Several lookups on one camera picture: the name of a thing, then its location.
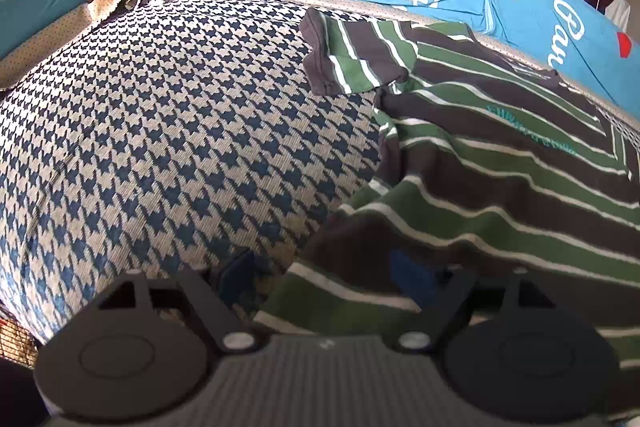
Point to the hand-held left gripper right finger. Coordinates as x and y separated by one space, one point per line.
412 274

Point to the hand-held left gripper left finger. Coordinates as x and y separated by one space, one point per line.
240 279

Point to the green brown striped shirt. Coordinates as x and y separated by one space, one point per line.
500 167

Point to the houndstooth woven mat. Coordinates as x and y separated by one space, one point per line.
175 107

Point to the white hanging cloth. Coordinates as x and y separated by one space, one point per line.
625 14

